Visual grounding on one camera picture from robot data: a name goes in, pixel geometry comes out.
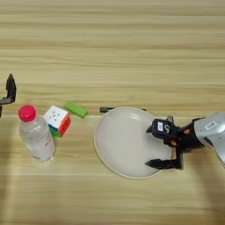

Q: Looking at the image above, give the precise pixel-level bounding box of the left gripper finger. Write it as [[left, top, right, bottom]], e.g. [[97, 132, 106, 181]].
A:
[[0, 73, 18, 105]]

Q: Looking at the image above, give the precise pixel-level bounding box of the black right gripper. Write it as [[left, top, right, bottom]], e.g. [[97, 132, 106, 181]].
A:
[[144, 117, 206, 171]]

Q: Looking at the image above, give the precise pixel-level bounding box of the white round plate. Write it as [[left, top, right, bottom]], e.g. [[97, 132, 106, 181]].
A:
[[93, 106, 174, 179]]

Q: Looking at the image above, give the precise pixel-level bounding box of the colourful puzzle cube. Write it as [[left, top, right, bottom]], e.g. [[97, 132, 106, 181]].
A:
[[43, 105, 72, 139]]

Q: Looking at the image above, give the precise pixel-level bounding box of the clear water bottle red cap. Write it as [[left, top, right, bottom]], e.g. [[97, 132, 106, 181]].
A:
[[18, 105, 56, 163]]

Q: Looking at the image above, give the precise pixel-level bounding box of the black marker pen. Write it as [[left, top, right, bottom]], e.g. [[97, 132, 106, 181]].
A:
[[99, 106, 148, 114]]

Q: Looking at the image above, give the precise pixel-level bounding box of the green rectangular block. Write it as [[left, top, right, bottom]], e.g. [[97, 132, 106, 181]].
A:
[[63, 100, 89, 120]]

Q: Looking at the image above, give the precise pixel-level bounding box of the labelled box on right gripper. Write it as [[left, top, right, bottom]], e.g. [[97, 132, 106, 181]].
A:
[[150, 115, 178, 141]]

